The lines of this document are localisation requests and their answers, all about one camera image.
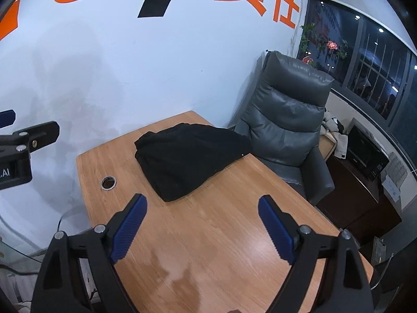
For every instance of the black microwave oven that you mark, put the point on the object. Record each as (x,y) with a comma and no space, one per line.
(366,155)

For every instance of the wooden table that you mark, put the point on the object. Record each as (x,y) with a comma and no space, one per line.
(224,234)

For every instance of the black garment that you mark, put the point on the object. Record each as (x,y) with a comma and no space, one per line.
(190,158)

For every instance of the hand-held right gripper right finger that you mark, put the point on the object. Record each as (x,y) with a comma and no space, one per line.
(276,229)

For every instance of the window with metal bars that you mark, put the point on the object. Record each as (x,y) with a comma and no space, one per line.
(365,58)

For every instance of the artificial vine with flowers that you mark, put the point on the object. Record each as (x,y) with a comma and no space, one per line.
(321,44)

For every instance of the paper sheets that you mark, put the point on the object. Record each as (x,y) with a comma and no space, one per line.
(395,177)

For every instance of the dark wooden cabinet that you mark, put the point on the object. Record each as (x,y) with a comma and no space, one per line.
(358,195)

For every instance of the white cloth bundle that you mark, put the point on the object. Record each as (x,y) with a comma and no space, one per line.
(335,130)

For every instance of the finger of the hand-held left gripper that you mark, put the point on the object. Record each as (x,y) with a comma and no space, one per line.
(6,118)
(36,135)

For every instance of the grey leather armchair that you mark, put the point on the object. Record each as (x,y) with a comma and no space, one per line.
(286,127)

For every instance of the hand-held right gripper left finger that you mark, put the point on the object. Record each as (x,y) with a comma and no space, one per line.
(127,229)

